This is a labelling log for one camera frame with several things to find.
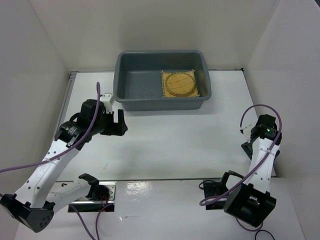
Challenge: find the square woven bamboo tray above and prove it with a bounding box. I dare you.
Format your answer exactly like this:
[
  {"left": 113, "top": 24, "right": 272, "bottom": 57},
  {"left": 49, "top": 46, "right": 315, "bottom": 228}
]
[{"left": 159, "top": 68, "right": 202, "bottom": 98}]

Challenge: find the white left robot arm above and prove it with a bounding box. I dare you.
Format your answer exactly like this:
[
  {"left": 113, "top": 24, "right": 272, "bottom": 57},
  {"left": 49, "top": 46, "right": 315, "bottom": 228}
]
[{"left": 0, "top": 99, "right": 128, "bottom": 233}]

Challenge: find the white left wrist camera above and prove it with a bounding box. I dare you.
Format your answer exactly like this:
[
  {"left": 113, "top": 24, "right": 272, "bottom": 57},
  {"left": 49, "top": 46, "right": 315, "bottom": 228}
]
[{"left": 100, "top": 93, "right": 115, "bottom": 113}]

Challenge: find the grey plastic bin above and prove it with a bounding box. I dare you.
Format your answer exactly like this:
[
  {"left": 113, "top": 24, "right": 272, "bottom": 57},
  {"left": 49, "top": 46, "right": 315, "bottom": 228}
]
[{"left": 113, "top": 50, "right": 212, "bottom": 112}]

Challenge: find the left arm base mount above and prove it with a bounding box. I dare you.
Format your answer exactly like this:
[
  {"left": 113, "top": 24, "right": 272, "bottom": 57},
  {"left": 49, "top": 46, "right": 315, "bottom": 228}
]
[{"left": 71, "top": 181, "right": 117, "bottom": 213}]

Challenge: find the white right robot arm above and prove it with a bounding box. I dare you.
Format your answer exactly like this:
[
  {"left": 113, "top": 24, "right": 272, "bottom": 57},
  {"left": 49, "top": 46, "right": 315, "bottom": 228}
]
[{"left": 219, "top": 114, "right": 282, "bottom": 228}]

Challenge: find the round yellow bamboo plate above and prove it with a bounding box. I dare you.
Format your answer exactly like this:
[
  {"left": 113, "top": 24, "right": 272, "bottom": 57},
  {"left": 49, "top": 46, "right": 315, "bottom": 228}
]
[{"left": 164, "top": 71, "right": 196, "bottom": 96}]

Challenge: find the thin black cable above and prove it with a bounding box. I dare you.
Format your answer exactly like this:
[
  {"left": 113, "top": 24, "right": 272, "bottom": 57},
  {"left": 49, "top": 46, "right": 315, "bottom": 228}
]
[{"left": 254, "top": 229, "right": 276, "bottom": 240}]

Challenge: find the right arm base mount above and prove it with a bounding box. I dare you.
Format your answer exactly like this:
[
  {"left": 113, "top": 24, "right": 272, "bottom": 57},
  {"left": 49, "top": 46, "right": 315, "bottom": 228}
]
[{"left": 198, "top": 179, "right": 248, "bottom": 212}]

